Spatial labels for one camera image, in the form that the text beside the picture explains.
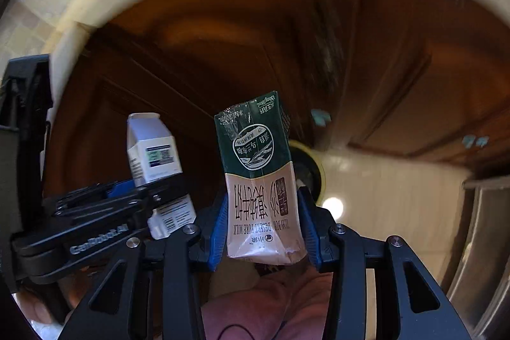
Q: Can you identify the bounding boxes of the wooden drawer front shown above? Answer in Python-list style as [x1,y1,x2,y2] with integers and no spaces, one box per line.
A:
[317,0,509,176]

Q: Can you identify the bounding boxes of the wooden cabinet door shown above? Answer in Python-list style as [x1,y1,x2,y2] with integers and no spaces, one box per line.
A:
[44,0,358,196]

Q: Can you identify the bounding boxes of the green beige milk carton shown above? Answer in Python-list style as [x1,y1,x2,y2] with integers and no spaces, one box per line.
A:
[215,90,306,266]

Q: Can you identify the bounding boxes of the cream round trash bin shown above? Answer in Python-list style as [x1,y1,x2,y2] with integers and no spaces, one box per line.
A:
[289,140,326,206]

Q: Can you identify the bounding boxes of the light blue door bumper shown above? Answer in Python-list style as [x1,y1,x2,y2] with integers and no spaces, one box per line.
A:
[310,109,331,128]

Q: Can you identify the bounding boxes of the left pink trouser leg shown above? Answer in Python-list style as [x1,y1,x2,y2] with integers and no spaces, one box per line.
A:
[201,259,333,339]

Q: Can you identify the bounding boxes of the white purple carton box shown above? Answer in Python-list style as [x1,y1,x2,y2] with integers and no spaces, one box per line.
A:
[127,112,196,240]

